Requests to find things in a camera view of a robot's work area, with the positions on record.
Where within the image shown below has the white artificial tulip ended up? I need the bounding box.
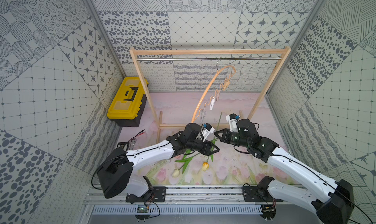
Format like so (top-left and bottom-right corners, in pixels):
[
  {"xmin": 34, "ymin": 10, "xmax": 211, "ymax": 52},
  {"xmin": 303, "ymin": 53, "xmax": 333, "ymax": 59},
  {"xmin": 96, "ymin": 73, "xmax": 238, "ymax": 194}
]
[{"xmin": 172, "ymin": 154, "xmax": 198, "ymax": 178}]

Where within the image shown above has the white clothespin upper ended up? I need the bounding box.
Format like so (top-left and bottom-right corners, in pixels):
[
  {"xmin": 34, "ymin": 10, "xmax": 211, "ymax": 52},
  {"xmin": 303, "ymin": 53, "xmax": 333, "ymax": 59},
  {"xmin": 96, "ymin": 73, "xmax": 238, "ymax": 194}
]
[{"xmin": 209, "ymin": 96, "xmax": 216, "ymax": 110}]

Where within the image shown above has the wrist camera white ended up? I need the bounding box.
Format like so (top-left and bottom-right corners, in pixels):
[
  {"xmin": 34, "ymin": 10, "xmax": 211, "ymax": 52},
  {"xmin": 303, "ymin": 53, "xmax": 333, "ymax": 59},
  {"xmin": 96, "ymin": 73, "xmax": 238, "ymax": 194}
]
[
  {"xmin": 201, "ymin": 123, "xmax": 214, "ymax": 142},
  {"xmin": 226, "ymin": 113, "xmax": 240, "ymax": 132}
]

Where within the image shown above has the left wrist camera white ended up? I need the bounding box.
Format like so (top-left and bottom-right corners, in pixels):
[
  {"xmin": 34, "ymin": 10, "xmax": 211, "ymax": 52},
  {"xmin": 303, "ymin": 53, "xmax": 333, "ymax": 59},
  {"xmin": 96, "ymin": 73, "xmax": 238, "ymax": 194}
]
[{"xmin": 201, "ymin": 123, "xmax": 214, "ymax": 142}]

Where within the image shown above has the yellow black toolbox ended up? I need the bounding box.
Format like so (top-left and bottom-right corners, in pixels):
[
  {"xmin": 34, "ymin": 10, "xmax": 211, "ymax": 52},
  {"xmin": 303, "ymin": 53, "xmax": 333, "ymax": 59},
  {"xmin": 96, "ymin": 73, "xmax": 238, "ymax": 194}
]
[{"xmin": 107, "ymin": 77, "xmax": 147, "ymax": 127}]

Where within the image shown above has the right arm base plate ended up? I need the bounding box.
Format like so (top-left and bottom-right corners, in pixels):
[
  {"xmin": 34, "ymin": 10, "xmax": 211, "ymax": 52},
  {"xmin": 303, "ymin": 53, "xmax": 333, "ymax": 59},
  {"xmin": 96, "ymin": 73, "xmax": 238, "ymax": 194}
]
[{"xmin": 241, "ymin": 185, "xmax": 283, "ymax": 204}]

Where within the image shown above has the floral pink table mat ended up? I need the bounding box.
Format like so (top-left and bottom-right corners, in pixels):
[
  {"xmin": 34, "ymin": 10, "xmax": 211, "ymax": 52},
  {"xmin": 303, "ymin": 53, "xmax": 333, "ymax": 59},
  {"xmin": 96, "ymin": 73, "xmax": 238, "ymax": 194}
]
[{"xmin": 118, "ymin": 93, "xmax": 295, "ymax": 185}]

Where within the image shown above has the silver combination wrench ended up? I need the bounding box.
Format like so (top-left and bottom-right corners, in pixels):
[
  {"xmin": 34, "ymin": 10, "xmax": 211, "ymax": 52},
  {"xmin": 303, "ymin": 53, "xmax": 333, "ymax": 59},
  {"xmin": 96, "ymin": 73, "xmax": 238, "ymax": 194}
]
[{"xmin": 127, "ymin": 138, "xmax": 137, "ymax": 150}]

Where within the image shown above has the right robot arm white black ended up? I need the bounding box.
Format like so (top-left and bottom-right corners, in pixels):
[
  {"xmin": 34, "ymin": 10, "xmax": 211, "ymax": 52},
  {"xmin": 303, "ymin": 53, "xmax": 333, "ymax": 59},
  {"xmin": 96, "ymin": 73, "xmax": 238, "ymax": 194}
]
[{"xmin": 214, "ymin": 119, "xmax": 355, "ymax": 224}]

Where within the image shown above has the white vented cable duct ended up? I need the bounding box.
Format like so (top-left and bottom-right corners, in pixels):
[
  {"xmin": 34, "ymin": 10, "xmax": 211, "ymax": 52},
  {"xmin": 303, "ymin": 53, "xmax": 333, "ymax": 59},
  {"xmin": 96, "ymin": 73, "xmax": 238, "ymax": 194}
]
[{"xmin": 92, "ymin": 204, "xmax": 261, "ymax": 215}]

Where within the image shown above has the pink artificial tulip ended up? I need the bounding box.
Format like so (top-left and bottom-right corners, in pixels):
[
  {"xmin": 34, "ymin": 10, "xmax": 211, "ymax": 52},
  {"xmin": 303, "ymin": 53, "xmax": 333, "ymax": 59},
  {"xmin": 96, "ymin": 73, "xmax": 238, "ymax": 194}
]
[{"xmin": 175, "ymin": 149, "xmax": 195, "ymax": 163}]

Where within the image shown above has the white clothespin lower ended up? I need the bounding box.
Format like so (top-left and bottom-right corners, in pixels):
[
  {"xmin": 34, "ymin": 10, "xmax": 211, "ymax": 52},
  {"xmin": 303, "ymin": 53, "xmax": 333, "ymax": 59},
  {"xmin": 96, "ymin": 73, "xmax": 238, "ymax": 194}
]
[{"xmin": 199, "ymin": 109, "xmax": 206, "ymax": 122}]

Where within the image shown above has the wooden curved clothes hanger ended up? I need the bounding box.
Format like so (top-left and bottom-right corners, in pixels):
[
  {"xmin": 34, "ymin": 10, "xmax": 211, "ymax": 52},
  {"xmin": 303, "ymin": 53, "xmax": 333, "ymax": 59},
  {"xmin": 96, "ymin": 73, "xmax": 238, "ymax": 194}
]
[{"xmin": 182, "ymin": 58, "xmax": 237, "ymax": 123}]

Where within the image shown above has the wooden clothes rack frame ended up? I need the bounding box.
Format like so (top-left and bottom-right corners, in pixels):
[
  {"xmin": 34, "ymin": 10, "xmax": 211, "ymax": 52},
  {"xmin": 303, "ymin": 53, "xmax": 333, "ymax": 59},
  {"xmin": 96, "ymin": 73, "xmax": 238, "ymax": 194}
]
[{"xmin": 129, "ymin": 46, "xmax": 292, "ymax": 142}]

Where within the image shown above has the white clothespin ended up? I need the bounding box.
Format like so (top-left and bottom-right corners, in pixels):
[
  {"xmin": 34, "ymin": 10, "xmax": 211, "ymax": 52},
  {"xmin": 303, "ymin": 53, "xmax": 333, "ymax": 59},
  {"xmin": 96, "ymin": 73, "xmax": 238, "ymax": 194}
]
[
  {"xmin": 209, "ymin": 96, "xmax": 216, "ymax": 110},
  {"xmin": 199, "ymin": 109, "xmax": 206, "ymax": 122}
]

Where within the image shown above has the metal rack rod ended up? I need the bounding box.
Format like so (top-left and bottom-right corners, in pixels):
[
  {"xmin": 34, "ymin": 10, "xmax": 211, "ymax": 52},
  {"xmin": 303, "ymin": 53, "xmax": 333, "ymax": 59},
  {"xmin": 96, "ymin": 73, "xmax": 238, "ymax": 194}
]
[{"xmin": 138, "ymin": 57, "xmax": 281, "ymax": 61}]

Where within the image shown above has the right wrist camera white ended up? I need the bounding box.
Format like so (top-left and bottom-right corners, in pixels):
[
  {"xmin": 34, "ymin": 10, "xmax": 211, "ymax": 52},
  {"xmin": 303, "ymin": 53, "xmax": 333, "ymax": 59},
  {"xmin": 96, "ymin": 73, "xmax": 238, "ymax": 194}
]
[{"xmin": 226, "ymin": 113, "xmax": 240, "ymax": 132}]

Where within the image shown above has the right black circuit board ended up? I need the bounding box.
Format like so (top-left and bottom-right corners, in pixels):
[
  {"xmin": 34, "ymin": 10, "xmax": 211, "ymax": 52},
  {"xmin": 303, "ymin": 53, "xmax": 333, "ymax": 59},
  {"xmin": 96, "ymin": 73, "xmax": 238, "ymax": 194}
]
[{"xmin": 260, "ymin": 205, "xmax": 276, "ymax": 221}]

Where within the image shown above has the aluminium mounting rail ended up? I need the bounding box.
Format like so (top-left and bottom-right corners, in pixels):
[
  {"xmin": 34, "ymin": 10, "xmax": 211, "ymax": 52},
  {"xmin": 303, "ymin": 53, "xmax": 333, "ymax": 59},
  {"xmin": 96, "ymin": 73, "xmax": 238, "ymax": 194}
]
[{"xmin": 83, "ymin": 184, "xmax": 326, "ymax": 205}]

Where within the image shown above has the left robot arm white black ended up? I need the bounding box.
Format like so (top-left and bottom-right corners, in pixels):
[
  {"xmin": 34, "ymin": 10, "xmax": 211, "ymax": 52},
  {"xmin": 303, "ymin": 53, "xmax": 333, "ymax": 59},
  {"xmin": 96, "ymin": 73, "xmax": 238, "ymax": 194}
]
[{"xmin": 94, "ymin": 123, "xmax": 219, "ymax": 199}]

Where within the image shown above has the left green circuit board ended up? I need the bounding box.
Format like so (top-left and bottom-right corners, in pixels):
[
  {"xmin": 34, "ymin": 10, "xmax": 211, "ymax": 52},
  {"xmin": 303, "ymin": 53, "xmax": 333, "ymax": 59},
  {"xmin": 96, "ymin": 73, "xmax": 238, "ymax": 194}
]
[{"xmin": 135, "ymin": 205, "xmax": 150, "ymax": 221}]

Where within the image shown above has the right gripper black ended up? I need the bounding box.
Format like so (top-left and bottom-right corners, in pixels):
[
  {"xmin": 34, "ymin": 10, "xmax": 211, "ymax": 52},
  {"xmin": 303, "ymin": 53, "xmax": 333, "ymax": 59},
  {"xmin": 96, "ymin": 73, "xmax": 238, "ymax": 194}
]
[{"xmin": 214, "ymin": 128, "xmax": 251, "ymax": 149}]

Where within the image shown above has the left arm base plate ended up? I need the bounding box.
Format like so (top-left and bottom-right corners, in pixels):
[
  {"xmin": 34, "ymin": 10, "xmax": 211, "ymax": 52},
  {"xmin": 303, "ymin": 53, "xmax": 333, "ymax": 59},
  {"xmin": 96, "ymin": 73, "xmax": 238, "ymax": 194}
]
[{"xmin": 126, "ymin": 186, "xmax": 167, "ymax": 204}]

